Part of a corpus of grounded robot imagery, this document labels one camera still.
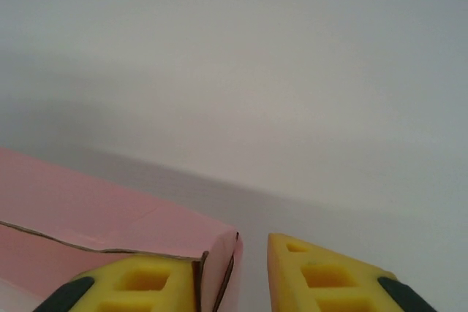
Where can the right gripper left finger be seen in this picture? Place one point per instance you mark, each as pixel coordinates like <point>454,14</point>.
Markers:
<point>109,290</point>

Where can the pink paper box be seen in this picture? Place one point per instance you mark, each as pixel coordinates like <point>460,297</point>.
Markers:
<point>91,198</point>

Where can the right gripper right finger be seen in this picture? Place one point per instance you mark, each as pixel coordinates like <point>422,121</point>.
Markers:
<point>292,290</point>

